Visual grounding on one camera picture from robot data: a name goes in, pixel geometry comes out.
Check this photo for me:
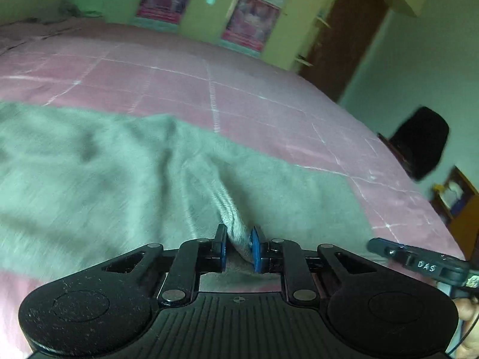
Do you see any cream corner shelf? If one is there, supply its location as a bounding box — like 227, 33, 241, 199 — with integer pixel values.
294, 0, 351, 74

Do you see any brown wooden door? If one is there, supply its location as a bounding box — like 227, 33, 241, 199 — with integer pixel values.
299, 0, 390, 104

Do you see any mauve blanket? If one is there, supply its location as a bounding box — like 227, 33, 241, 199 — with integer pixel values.
0, 16, 98, 55

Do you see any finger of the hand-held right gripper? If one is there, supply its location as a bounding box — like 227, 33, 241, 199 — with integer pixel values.
367, 237, 443, 274

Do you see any pale yellow object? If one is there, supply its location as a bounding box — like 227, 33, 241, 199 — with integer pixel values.
433, 180, 465, 207

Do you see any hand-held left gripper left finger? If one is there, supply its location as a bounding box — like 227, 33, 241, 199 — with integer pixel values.
101, 223, 229, 308

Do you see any bed with pink checked sheet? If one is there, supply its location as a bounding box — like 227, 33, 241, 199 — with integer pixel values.
0, 16, 467, 357

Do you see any person's right hand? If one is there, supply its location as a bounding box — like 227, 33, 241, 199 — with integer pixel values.
454, 298, 479, 359

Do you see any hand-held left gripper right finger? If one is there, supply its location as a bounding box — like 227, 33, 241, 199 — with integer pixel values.
248, 225, 379, 304

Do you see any crumpled grey garment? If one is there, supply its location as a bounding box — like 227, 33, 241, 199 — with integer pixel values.
56, 0, 81, 19

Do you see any wooden side cabinet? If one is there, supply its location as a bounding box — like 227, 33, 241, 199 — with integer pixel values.
430, 165, 479, 259

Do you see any brown wooden chair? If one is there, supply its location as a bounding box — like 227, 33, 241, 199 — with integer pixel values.
377, 132, 417, 182

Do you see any black cable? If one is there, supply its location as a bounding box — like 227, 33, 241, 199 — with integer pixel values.
449, 295, 479, 356

